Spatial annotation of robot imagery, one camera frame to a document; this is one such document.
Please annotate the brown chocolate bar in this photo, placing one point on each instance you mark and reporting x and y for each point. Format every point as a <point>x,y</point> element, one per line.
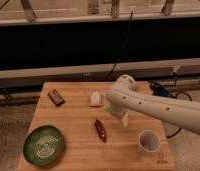
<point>56,98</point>

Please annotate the white paper cup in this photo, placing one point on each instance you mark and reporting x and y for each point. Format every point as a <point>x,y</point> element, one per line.
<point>148,141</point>

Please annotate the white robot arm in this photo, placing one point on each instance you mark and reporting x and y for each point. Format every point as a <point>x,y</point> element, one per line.
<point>122,95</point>

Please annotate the wooden board table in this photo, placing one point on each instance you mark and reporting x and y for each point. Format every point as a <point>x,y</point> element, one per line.
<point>84,150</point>

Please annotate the white sponge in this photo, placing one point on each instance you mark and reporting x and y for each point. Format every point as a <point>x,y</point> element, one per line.
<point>95,99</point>

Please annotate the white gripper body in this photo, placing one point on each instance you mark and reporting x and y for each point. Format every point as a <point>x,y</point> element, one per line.
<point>124,120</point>

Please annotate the green ceramic plate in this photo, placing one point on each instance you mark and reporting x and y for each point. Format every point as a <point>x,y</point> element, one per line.
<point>43,145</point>

